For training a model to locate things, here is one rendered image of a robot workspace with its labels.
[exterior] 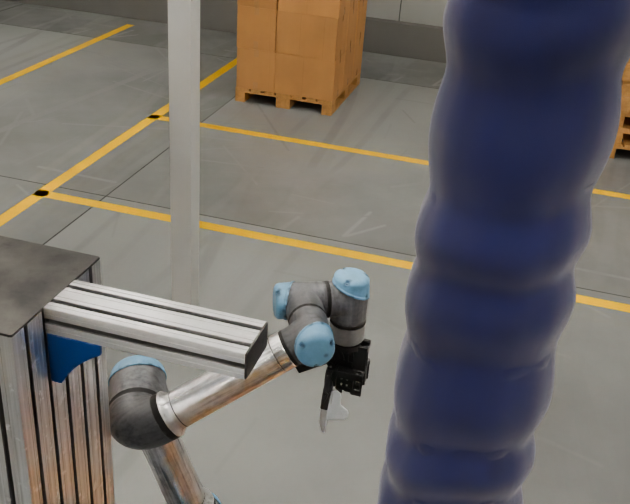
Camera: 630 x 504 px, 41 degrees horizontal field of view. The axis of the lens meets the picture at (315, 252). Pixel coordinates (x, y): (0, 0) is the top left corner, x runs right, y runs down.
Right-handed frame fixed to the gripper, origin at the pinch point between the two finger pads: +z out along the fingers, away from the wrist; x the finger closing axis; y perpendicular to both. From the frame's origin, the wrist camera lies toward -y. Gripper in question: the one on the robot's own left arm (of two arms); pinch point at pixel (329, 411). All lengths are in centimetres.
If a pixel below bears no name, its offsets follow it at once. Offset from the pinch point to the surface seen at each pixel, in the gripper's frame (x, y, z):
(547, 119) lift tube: -47, 32, -88
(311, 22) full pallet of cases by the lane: 624, -186, 65
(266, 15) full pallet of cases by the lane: 624, -230, 64
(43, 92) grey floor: 558, -436, 152
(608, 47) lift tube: -44, 37, -96
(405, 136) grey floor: 601, -81, 152
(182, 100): 229, -139, 18
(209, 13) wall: 878, -394, 132
